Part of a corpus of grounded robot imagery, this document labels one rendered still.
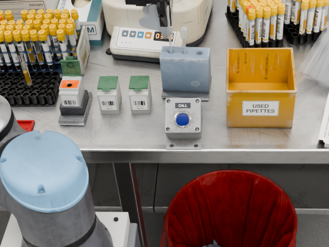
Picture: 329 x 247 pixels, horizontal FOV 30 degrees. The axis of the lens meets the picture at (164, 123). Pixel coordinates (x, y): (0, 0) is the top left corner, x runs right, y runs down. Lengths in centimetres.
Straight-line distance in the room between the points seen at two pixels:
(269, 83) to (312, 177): 69
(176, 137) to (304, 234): 104
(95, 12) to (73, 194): 68
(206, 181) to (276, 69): 53
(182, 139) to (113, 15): 36
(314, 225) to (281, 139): 99
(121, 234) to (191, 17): 55
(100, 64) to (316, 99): 49
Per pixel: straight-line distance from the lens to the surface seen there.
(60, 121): 129
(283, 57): 129
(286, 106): 121
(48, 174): 85
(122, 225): 106
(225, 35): 147
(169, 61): 126
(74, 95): 126
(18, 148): 89
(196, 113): 118
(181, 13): 137
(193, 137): 121
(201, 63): 125
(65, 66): 128
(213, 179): 174
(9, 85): 139
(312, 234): 217
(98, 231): 97
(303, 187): 194
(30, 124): 131
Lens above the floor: 177
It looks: 45 degrees down
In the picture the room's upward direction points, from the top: 6 degrees counter-clockwise
